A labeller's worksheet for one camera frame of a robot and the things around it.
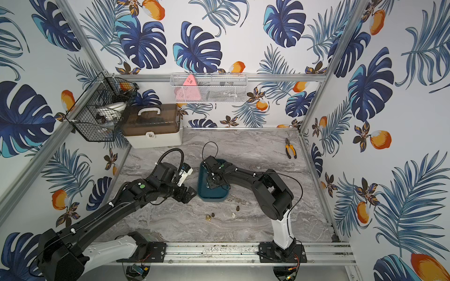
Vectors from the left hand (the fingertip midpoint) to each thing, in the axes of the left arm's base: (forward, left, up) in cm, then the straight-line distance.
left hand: (189, 187), depth 77 cm
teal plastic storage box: (+4, -13, -14) cm, 20 cm away
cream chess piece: (-6, -20, -14) cm, 25 cm away
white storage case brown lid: (+33, +27, +4) cm, 43 cm away
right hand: (+11, -10, -13) cm, 20 cm away
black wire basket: (+27, +48, +15) cm, 57 cm away
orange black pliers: (+40, -53, -14) cm, 68 cm away
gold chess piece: (-8, -8, -14) cm, 19 cm away
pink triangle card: (+44, +6, +20) cm, 48 cm away
